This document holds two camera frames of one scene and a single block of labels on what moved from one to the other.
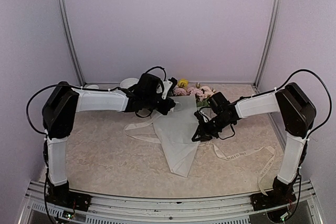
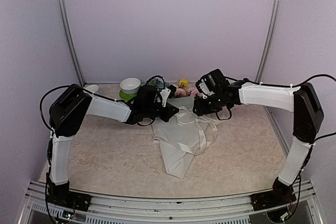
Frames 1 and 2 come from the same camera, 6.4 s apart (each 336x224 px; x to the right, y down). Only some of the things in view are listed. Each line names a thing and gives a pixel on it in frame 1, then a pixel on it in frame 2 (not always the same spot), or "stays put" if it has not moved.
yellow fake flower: (183, 83) stays put
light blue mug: (94, 86) stays put
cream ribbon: (263, 174) to (158, 139)
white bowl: (128, 82) stays put
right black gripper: (205, 135) to (201, 108)
